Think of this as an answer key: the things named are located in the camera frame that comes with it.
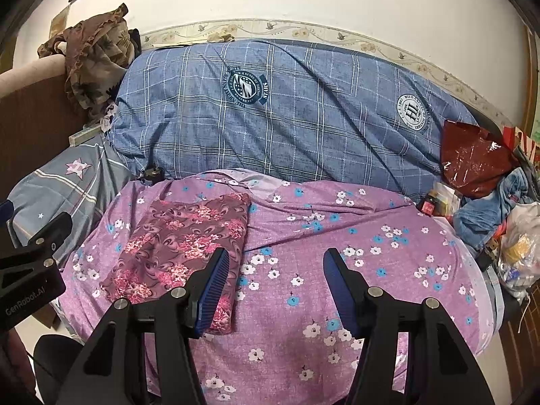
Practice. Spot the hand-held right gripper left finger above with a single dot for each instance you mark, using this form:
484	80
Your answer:
213	291

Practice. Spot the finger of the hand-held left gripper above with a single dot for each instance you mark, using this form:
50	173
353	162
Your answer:
44	236
4	211

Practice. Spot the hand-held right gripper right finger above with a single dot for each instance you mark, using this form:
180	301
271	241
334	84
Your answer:
341	291

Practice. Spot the maroon floral garment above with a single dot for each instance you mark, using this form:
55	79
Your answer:
185	240

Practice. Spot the person's left forearm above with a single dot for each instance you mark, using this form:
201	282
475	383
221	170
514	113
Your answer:
12	371

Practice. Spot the blue denim clothes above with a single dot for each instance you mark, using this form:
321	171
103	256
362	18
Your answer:
485	215

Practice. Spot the grey striped star pillow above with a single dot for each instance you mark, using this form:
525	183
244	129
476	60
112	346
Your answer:
63	185

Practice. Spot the black round stool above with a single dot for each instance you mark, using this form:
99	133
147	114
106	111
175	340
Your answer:
52	358

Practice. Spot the purple floral bed sheet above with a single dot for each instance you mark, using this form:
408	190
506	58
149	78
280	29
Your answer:
303	228

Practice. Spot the brown wooden headboard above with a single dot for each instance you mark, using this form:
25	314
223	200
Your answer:
38	109

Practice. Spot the pale wooden stick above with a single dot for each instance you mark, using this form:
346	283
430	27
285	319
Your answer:
86	134

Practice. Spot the small dark bottle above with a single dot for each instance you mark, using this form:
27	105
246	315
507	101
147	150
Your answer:
428	206

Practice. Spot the clear plastic bag with packets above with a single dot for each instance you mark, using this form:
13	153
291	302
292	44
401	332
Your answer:
449	196

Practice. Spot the blue plaid quilt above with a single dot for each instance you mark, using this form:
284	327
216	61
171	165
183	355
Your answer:
303	122

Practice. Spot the brown floral cloth pile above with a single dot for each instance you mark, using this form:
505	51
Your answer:
97	55

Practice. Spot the white plastic bag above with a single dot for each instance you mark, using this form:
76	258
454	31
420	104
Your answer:
521	249

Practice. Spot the brown wooden cabinet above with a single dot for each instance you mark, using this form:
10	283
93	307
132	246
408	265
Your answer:
521	341

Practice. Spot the red plastic bag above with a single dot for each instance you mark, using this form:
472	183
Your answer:
476	160

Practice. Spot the red and white box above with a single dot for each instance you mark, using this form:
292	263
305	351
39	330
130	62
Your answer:
525	141

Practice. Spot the wooden framed picture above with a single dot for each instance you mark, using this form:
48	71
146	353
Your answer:
532	84

